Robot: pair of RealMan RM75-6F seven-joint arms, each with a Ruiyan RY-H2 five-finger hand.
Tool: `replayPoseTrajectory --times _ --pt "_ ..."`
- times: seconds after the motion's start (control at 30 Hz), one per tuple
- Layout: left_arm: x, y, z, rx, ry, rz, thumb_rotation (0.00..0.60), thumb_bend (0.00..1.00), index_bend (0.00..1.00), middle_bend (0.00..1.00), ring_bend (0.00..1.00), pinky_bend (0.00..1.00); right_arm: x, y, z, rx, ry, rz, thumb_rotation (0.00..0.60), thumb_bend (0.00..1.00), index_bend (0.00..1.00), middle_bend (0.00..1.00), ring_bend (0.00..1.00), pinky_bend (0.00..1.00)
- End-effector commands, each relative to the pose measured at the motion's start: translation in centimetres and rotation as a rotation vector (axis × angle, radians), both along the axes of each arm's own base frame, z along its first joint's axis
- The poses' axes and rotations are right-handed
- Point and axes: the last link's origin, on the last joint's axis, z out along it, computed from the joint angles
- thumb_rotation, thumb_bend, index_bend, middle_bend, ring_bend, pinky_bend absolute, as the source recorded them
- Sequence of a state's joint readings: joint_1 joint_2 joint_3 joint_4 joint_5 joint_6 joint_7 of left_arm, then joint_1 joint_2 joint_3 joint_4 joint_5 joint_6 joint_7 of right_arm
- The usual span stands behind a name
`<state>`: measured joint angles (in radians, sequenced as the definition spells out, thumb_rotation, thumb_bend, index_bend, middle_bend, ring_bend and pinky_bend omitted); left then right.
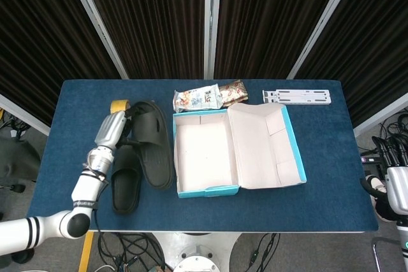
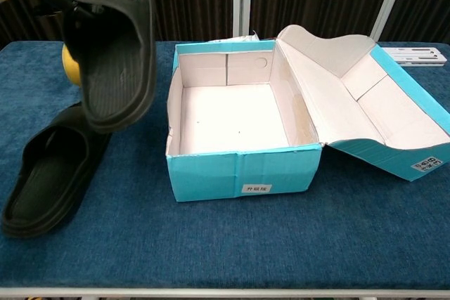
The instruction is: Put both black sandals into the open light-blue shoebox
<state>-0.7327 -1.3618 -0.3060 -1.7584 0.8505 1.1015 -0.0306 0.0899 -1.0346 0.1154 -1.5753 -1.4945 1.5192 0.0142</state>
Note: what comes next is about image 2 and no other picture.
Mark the black rubber slipper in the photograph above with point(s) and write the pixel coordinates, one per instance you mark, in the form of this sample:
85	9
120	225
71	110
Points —
116	68
52	173

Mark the light blue shoe box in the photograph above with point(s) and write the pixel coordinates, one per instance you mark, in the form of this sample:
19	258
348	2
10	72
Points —
228	117

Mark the yellow tape roll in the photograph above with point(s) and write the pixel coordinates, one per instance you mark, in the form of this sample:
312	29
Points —
72	64

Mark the white snack bag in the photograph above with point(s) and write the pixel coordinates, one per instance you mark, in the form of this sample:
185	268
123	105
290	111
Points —
242	37

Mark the blue table cloth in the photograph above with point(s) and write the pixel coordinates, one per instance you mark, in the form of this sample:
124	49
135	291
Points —
175	236

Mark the white folding laptop stand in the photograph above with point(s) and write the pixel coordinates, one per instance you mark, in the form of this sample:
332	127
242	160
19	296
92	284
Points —
415	55

